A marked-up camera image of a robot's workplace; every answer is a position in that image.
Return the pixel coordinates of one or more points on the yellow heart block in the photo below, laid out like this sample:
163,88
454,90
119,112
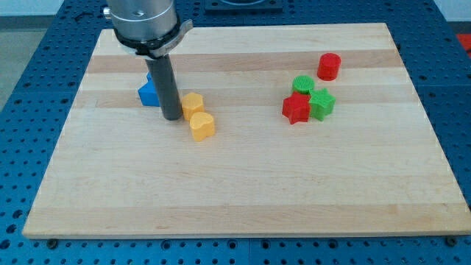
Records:
202,125

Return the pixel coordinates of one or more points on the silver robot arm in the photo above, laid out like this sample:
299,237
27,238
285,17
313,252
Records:
147,28

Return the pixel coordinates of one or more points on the yellow pentagon block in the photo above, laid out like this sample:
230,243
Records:
192,103

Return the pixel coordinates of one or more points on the red star block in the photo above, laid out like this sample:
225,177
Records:
296,107

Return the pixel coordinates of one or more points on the green cylinder block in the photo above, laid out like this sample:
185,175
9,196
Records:
302,84

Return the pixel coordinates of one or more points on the wooden board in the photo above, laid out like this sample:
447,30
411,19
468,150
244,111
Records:
373,167

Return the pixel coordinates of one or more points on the green star block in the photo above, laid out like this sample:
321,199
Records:
321,103

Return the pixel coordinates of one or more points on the blue block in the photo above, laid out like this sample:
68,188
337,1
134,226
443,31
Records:
148,94

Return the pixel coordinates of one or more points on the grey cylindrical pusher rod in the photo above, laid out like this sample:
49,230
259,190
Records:
162,75

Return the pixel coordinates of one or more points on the red cylinder block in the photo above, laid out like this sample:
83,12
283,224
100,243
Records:
329,65

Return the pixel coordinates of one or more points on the black screw left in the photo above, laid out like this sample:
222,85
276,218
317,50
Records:
52,244

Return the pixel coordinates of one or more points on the black screw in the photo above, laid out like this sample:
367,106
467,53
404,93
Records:
52,244
451,241

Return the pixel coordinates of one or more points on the black screw right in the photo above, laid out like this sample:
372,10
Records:
451,241

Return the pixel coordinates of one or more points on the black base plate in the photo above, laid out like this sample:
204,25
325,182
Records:
242,6

